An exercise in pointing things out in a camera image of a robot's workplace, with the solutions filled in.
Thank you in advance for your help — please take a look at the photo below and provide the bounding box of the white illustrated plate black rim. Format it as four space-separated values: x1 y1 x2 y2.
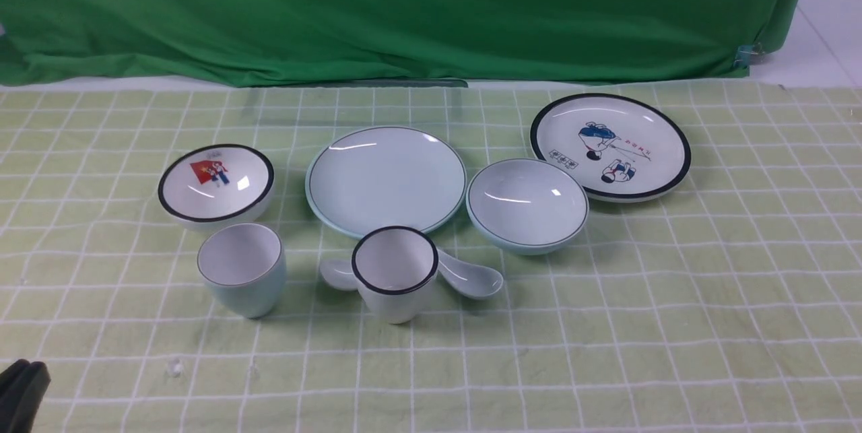
529 93 692 203

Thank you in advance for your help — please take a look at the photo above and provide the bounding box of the green checkered tablecloth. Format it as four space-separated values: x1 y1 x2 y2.
1 81 861 432

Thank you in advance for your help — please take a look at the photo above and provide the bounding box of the white cup with black rim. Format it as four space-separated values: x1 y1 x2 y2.
350 226 440 325

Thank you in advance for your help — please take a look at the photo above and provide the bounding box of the pale blue cup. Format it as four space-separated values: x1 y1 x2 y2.
197 222 287 319

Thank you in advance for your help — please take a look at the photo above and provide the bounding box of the green backdrop cloth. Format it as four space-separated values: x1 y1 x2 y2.
1 0 798 87

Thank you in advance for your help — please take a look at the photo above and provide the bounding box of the pale blue ceramic spoon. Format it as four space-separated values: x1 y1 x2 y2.
437 248 504 300

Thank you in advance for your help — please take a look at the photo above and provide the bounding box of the white bowl with black rim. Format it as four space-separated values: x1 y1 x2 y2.
156 143 276 234

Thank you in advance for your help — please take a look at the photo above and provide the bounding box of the clear clip on backdrop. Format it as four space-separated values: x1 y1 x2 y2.
733 42 766 70

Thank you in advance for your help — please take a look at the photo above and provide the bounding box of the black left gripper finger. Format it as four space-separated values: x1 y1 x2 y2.
1 359 51 432

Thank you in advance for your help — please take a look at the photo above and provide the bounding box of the pale blue plate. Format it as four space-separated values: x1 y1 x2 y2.
304 126 468 239

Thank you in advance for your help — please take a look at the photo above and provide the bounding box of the pale blue bowl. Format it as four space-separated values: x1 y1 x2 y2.
465 159 590 255

